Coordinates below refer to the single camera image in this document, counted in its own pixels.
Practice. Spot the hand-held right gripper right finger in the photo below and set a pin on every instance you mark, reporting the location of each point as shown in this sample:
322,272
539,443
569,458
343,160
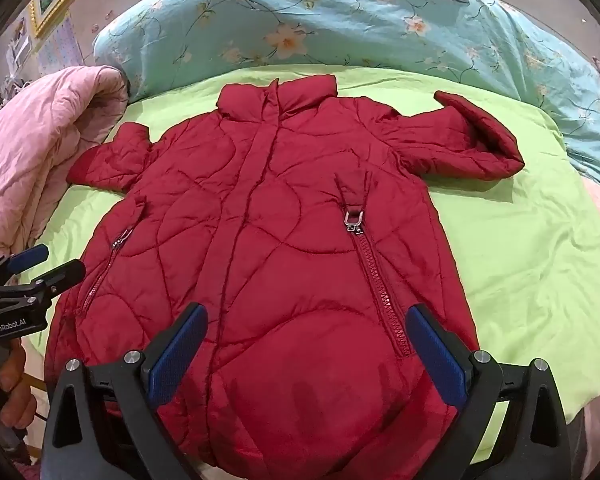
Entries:
437,355

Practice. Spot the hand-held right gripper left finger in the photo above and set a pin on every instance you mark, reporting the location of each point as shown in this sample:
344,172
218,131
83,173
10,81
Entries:
177,355

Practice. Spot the person's left hand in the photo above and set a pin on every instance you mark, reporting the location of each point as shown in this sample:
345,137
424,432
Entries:
15,390

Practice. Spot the light green bed sheet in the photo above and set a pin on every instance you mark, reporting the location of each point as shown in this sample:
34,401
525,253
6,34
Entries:
520,260

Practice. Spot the teal floral quilt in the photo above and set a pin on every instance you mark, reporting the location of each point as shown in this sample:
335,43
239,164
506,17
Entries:
340,25

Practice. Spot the pale wall poster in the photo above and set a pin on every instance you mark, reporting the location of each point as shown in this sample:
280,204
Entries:
62,45

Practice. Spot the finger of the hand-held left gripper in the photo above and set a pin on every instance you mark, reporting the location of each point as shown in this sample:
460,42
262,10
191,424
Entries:
65,274
27,257

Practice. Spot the pink quilt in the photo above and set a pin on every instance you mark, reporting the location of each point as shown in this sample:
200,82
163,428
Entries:
35,150

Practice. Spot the red quilted jacket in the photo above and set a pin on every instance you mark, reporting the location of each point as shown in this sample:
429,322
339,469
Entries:
290,240

